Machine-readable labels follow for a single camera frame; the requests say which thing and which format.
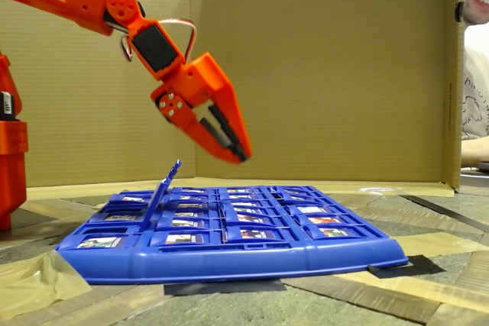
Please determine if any person's bare forearm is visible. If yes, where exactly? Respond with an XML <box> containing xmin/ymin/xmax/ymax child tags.
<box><xmin>460</xmin><ymin>135</ymin><xmax>489</xmax><ymax>169</ymax></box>

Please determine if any crumpled translucent yellow tape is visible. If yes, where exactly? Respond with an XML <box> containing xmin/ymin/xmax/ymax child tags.
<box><xmin>0</xmin><ymin>249</ymin><xmax>93</xmax><ymax>321</ymax></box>

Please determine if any blue game board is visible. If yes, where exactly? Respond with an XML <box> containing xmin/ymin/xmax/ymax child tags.
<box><xmin>55</xmin><ymin>184</ymin><xmax>410</xmax><ymax>286</ymax></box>

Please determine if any long black tape strip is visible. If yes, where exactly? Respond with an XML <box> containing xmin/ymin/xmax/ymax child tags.
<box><xmin>400</xmin><ymin>194</ymin><xmax>489</xmax><ymax>236</ymax></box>

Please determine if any brown cardboard box wall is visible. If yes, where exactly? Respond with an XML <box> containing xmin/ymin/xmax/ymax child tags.
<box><xmin>0</xmin><ymin>0</ymin><xmax>466</xmax><ymax>193</ymax></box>

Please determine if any white servo cable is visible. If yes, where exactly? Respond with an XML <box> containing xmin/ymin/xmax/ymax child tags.
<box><xmin>120</xmin><ymin>18</ymin><xmax>198</xmax><ymax>66</ymax></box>

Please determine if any person in white T-shirt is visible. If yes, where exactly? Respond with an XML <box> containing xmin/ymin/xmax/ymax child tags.
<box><xmin>461</xmin><ymin>0</ymin><xmax>489</xmax><ymax>140</ymax></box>

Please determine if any blue upright flip tile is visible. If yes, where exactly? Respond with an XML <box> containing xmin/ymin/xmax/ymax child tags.
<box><xmin>138</xmin><ymin>176</ymin><xmax>172</xmax><ymax>233</ymax></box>
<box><xmin>167</xmin><ymin>159</ymin><xmax>183</xmax><ymax>189</ymax></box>

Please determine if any round metal lid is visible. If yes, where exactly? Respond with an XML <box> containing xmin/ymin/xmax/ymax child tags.
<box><xmin>460</xmin><ymin>161</ymin><xmax>489</xmax><ymax>189</ymax></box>

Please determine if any black tape piece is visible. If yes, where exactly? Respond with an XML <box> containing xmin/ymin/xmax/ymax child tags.
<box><xmin>368</xmin><ymin>253</ymin><xmax>447</xmax><ymax>279</ymax></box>

